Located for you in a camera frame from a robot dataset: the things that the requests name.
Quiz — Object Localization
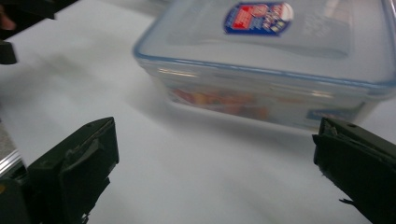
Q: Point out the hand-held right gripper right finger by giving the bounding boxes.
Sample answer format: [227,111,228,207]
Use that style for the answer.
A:
[312,117,396,224]

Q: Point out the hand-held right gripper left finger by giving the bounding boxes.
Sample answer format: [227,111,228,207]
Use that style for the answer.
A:
[26,116,120,224]

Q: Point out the clear lidded food container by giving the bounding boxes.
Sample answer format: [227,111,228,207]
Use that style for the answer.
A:
[133,0,396,132]

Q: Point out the orange red food pieces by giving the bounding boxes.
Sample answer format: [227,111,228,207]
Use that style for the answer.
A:
[170,87,271,123]

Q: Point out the aluminium table rail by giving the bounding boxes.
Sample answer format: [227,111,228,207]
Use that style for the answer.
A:
[0,148,26,179]

